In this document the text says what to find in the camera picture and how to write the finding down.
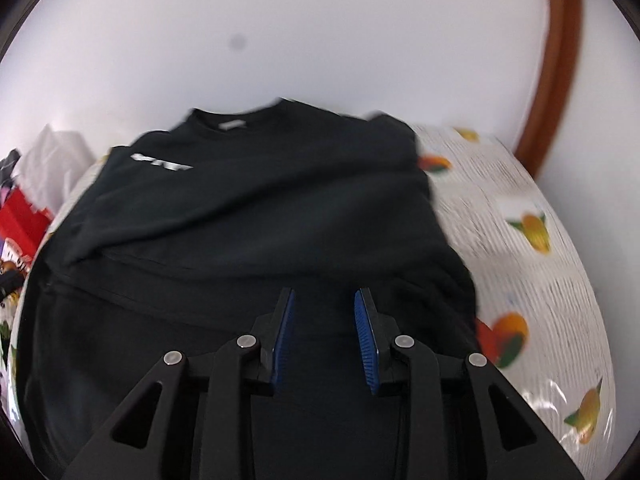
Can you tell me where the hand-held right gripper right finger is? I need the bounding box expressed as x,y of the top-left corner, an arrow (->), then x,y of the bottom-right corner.
354,287 -> 587,480

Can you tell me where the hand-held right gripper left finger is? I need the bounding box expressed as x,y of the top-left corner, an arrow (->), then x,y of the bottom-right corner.
60,287 -> 297,480

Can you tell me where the black t-shirt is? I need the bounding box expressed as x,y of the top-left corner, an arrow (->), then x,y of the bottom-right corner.
17,97 -> 483,480

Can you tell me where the fruit print tablecloth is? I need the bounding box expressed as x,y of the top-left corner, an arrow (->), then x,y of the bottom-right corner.
7,125 -> 618,466

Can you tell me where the colourful snack packet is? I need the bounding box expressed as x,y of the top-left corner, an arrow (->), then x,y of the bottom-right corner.
0,239 -> 37,286

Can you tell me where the red paper bag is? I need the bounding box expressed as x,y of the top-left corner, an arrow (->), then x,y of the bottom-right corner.
0,187 -> 52,261

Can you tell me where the white plastic bag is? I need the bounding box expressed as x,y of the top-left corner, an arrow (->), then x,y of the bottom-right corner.
19,124 -> 97,212

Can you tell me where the black device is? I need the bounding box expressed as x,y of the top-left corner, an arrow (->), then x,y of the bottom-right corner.
0,149 -> 22,183

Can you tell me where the brown wooden frame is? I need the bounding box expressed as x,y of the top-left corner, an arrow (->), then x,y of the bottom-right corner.
512,0 -> 584,177

